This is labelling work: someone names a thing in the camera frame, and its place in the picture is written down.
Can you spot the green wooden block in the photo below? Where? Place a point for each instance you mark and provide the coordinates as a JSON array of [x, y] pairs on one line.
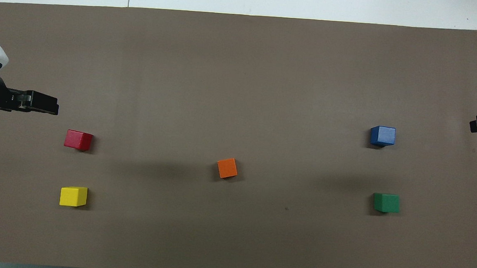
[[386, 202]]

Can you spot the blue wooden block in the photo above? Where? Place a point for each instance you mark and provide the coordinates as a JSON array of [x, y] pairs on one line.
[[383, 136]]

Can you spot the brown table mat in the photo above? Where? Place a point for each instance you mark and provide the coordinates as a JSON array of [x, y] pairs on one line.
[[232, 233]]

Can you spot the orange wooden block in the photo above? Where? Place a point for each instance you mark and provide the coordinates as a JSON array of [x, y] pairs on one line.
[[227, 168]]

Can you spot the red wooden block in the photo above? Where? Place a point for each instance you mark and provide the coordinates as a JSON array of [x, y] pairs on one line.
[[78, 139]]

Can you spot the yellow wooden block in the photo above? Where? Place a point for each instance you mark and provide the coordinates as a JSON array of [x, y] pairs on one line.
[[73, 196]]

